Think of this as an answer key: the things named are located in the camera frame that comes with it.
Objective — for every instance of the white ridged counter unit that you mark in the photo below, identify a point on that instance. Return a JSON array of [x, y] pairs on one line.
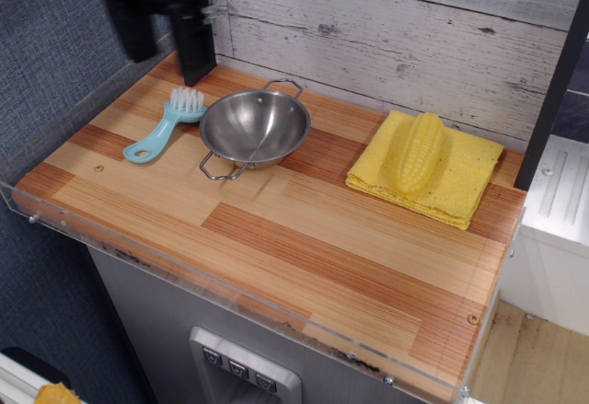
[[546, 271]]

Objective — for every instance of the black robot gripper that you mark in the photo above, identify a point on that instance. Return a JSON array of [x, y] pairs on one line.
[[193, 38]]

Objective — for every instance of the grey toy fridge cabinet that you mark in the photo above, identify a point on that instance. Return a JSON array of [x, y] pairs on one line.
[[158, 315]]

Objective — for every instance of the folded yellow cloth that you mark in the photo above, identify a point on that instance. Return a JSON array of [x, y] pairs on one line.
[[452, 194]]

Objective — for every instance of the yellow object at corner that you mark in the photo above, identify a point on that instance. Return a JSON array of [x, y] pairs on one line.
[[56, 394]]

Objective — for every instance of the yellow toy corn cob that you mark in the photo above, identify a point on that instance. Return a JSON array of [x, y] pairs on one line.
[[417, 154]]

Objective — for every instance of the light blue dish brush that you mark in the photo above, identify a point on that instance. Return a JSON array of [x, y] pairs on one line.
[[185, 105]]

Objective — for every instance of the small steel pan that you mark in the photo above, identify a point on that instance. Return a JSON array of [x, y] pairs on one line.
[[255, 128]]

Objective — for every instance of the silver dispenser button panel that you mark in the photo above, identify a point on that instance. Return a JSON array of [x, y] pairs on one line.
[[233, 374]]

